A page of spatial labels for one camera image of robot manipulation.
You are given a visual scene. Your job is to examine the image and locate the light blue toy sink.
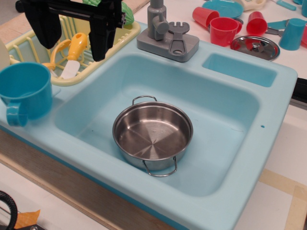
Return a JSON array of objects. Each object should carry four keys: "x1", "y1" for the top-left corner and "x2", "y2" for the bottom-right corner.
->
[{"x1": 0, "y1": 39, "x2": 297, "y2": 230}]

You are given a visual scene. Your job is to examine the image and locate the black cable loop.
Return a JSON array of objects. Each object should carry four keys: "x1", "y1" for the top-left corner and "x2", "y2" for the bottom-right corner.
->
[{"x1": 0, "y1": 190, "x2": 19, "y2": 230}]

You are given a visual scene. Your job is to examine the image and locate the green toy vegetable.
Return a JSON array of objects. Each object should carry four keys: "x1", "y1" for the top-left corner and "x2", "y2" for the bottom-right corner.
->
[{"x1": 82, "y1": 0, "x2": 134, "y2": 26}]

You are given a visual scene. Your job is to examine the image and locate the red cup right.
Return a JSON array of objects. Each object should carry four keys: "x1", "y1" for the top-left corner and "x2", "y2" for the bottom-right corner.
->
[{"x1": 246, "y1": 11, "x2": 268, "y2": 36}]

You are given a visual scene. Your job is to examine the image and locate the black bar right edge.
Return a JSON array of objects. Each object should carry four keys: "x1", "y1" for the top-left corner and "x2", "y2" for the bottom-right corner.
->
[{"x1": 292, "y1": 78, "x2": 307, "y2": 103}]

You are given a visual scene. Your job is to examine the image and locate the stainless steel pot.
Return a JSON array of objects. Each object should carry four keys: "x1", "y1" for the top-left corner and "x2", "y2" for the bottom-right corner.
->
[{"x1": 112, "y1": 95, "x2": 193, "y2": 177}]

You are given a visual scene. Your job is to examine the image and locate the red mug front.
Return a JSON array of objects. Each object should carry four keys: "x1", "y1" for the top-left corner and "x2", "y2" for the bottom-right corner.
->
[{"x1": 210, "y1": 17, "x2": 242, "y2": 47}]

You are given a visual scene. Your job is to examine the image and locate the grey toy faucet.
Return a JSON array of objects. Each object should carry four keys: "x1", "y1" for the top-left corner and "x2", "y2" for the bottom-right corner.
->
[{"x1": 137, "y1": 0, "x2": 200, "y2": 62}]

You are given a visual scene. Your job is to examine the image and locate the blue plastic plate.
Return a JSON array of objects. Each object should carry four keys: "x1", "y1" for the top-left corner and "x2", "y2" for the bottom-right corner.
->
[{"x1": 202, "y1": 0, "x2": 244, "y2": 19}]

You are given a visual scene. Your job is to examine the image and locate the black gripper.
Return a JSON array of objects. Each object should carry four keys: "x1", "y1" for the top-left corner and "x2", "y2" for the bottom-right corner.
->
[{"x1": 16, "y1": 0, "x2": 126, "y2": 61}]

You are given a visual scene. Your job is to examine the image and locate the orange tape piece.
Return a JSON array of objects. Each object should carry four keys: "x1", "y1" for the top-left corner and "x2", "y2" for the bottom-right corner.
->
[{"x1": 14, "y1": 209, "x2": 40, "y2": 230}]

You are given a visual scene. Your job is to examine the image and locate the grey toy spatula fork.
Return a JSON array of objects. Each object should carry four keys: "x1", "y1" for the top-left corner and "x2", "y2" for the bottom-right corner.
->
[{"x1": 168, "y1": 22, "x2": 190, "y2": 56}]

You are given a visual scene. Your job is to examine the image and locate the blue cup right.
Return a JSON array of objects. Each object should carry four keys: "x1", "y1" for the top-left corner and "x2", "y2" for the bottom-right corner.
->
[{"x1": 279, "y1": 18, "x2": 307, "y2": 51}]

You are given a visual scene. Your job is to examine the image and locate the cream toy appliance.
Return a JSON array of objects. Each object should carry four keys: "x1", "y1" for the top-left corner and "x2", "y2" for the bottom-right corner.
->
[{"x1": 235, "y1": 0, "x2": 266, "y2": 11}]

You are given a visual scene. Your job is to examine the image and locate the yellow handled toy knife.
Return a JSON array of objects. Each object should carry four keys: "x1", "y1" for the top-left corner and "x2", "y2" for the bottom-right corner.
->
[{"x1": 61, "y1": 33, "x2": 87, "y2": 79}]

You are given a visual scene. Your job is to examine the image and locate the blue toy utensil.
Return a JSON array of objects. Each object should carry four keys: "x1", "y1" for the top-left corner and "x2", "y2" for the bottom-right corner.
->
[{"x1": 265, "y1": 20, "x2": 289, "y2": 37}]

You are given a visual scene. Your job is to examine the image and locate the yellow dish rack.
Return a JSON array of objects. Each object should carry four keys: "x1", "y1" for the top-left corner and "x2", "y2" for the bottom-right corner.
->
[{"x1": 6, "y1": 16, "x2": 141, "y2": 86}]

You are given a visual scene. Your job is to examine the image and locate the yellow toy spoon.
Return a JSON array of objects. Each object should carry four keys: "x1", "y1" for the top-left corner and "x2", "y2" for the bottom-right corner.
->
[{"x1": 43, "y1": 39, "x2": 71, "y2": 70}]

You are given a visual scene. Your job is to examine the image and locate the steel pot lid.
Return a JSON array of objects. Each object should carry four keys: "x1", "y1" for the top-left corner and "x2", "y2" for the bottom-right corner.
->
[{"x1": 230, "y1": 36, "x2": 280, "y2": 61}]

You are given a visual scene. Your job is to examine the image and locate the red cup lying down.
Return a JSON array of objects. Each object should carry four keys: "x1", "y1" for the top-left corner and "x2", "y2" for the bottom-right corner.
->
[{"x1": 192, "y1": 7, "x2": 220, "y2": 28}]

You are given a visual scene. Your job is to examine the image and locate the blue plastic mug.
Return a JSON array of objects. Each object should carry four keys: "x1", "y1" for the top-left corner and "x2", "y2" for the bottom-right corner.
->
[{"x1": 0, "y1": 62, "x2": 52, "y2": 127}]

